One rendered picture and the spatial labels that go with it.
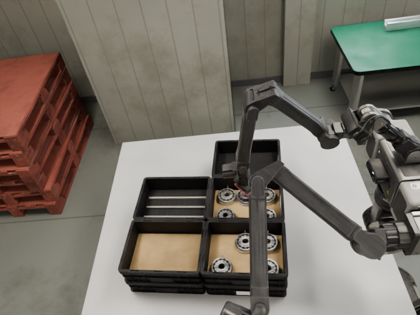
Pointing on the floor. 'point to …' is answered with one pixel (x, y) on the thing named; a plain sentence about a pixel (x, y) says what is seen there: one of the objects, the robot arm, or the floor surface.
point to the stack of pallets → (39, 133)
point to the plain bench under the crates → (299, 264)
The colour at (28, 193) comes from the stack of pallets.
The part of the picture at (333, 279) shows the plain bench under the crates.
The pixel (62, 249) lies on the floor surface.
